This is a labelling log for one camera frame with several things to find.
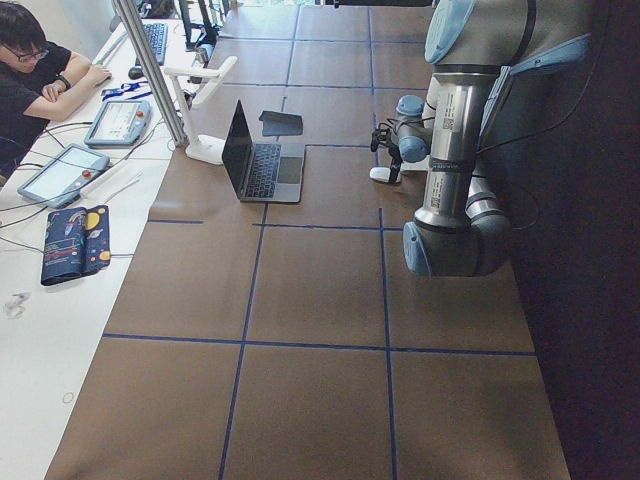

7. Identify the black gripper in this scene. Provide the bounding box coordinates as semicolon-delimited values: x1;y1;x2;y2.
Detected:
388;149;402;183

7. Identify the white computer mouse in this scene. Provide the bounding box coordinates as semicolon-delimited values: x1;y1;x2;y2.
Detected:
369;167;401;185

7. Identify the grey laptop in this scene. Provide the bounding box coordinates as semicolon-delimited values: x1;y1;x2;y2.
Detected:
222;100;305;204

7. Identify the black mouse pad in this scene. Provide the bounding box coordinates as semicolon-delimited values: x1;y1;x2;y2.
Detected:
259;110;303;137

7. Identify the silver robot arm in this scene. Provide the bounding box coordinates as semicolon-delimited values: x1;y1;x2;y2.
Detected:
403;1;594;277

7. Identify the white desk lamp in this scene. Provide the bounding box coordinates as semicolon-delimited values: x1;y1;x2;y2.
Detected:
161;56;238;165

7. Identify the black keyboard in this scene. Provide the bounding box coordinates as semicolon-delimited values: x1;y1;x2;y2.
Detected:
144;23;168;65

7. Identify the far teach pendant tablet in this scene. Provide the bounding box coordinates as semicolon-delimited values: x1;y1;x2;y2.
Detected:
84;100;151;149

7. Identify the teach pendant tablet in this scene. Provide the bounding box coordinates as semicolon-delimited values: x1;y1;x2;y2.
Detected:
17;144;110;209
84;100;151;149

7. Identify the dark blue space-print pouch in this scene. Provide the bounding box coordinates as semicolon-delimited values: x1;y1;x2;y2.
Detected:
40;205;111;286

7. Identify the near teach pendant tablet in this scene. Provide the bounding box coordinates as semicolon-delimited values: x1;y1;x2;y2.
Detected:
17;144;110;209

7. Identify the person in black shirt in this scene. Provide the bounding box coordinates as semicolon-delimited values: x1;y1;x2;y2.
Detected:
0;1;111;179

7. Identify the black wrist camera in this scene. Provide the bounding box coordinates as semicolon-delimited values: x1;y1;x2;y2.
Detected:
370;128;391;152

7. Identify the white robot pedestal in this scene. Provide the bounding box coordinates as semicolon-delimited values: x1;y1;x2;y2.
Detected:
396;76;440;171

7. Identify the aluminium frame post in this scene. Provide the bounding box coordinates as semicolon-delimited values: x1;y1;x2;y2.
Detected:
113;0;187;147

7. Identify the blue lanyard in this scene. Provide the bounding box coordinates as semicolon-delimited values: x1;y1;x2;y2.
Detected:
101;81;153;100

